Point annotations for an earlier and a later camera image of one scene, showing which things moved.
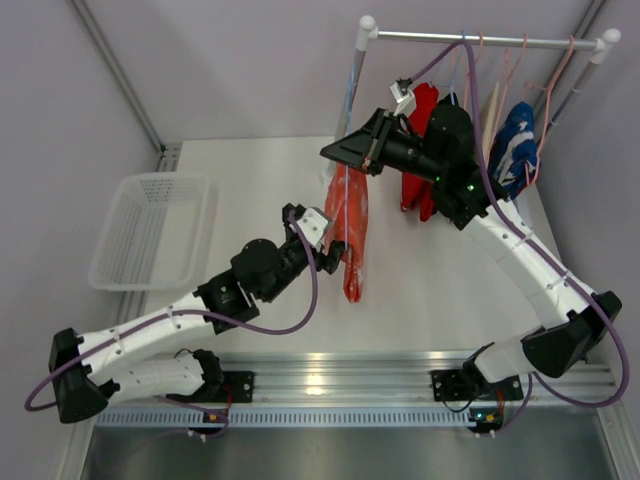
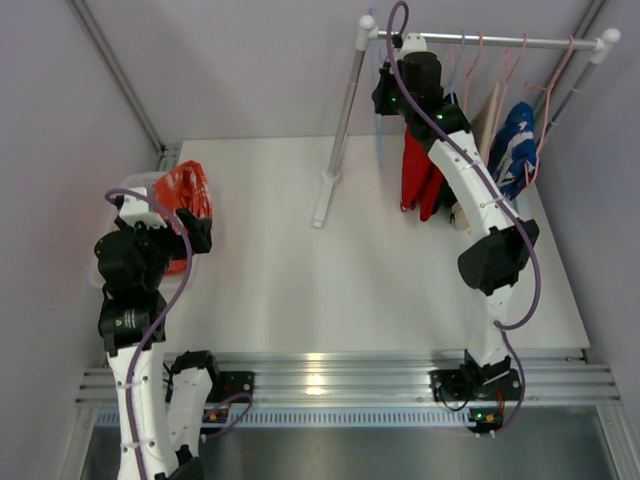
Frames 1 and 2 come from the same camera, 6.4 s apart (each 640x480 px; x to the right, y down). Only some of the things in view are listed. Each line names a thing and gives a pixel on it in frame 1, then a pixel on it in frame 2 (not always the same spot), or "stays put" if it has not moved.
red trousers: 415,188 stays put
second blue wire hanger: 456,70 stays put
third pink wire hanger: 547,91 stays put
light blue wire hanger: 348,122 -> 378,116
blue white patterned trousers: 513,159 stays put
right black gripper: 377,143 -> 382,95
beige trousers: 489,115 stays put
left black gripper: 320,255 -> 195,228
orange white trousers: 346,200 -> 185,185
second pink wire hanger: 509,76 stays put
